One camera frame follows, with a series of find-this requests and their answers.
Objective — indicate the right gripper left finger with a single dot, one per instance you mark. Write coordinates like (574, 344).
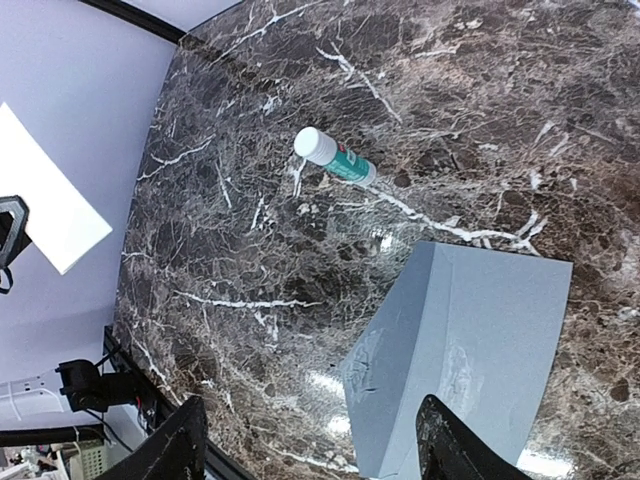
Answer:
(174, 451)

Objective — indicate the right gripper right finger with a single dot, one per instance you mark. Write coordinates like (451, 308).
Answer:
(449, 450)

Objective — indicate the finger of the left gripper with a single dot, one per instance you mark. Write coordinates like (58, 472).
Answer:
(14, 239)

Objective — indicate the beige letter paper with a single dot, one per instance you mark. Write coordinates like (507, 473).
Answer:
(61, 222)

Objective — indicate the grey envelope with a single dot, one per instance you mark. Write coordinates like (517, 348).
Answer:
(476, 328)

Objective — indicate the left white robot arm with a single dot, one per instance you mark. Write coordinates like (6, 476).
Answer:
(73, 386)

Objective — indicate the beige perforated basket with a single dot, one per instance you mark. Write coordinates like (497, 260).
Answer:
(80, 460)

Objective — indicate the green white glue stick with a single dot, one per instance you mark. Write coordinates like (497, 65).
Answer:
(322, 150)

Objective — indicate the black front rail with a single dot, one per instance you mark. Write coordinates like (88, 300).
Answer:
(273, 396)

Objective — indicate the left black frame post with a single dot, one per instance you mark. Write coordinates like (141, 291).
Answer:
(138, 18)

